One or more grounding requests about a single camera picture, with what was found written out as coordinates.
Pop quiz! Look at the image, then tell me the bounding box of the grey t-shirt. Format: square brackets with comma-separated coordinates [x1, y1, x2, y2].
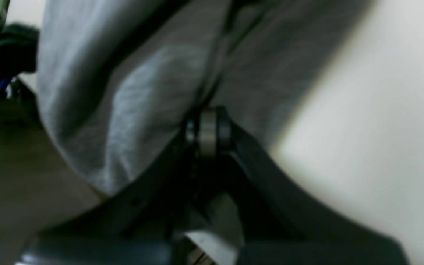
[35, 0, 374, 197]

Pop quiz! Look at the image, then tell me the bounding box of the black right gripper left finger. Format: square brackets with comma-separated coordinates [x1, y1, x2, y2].
[17, 107, 218, 265]

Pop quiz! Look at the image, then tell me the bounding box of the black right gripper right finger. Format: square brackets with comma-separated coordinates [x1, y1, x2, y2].
[217, 107, 408, 265]

